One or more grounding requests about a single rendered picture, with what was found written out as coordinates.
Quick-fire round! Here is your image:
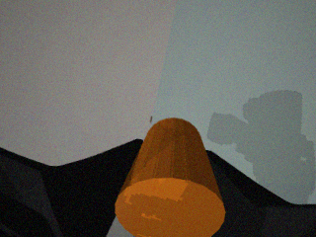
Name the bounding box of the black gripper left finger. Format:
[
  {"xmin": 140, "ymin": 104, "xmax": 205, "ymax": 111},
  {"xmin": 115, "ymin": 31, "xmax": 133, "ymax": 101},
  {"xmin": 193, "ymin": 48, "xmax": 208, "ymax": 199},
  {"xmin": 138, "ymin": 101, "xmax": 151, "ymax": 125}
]
[{"xmin": 0, "ymin": 139, "xmax": 143, "ymax": 237}]

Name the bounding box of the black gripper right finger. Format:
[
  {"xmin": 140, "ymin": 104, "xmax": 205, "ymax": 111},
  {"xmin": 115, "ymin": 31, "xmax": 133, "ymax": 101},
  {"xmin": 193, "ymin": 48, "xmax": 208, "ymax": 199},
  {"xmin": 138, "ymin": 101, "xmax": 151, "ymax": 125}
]
[{"xmin": 205, "ymin": 150, "xmax": 316, "ymax": 237}]

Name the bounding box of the orange tapered knob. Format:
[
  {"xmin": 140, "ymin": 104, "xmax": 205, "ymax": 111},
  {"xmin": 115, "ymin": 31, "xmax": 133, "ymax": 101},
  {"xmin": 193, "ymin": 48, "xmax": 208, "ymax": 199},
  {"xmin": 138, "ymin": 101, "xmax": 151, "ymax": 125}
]
[{"xmin": 115, "ymin": 118, "xmax": 225, "ymax": 237}]

